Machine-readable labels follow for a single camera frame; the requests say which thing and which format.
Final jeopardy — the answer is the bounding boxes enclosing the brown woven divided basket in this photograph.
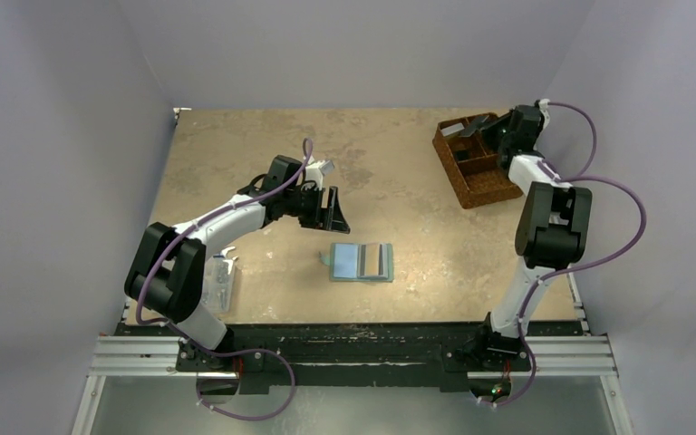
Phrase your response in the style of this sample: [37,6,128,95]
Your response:
[432,112,522,209]

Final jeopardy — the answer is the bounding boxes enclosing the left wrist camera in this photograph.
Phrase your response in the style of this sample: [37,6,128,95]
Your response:
[308,159,335,177]

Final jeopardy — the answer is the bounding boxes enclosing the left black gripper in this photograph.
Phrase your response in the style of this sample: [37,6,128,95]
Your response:
[283,185,348,233]

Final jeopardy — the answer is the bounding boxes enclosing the beige credit card grey stripe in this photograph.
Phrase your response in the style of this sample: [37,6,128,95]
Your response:
[358,243,387,280]

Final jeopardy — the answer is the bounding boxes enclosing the green card holder wallet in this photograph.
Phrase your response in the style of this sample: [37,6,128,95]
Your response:
[319,243,394,283]

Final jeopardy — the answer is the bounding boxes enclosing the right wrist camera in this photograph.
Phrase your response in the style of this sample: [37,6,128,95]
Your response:
[536,98,550,116]

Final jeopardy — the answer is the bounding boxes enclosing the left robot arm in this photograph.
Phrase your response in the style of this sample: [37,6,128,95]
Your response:
[124,155,350,371]

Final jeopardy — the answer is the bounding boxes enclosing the clear plastic bag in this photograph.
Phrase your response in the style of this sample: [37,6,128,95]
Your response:
[201,246,237,314]

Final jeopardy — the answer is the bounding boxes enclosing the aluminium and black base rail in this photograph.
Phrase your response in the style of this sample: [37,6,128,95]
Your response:
[90,322,617,394]

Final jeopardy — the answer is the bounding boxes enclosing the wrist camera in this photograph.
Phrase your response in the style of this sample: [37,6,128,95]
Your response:
[308,159,335,177]
[536,98,550,116]

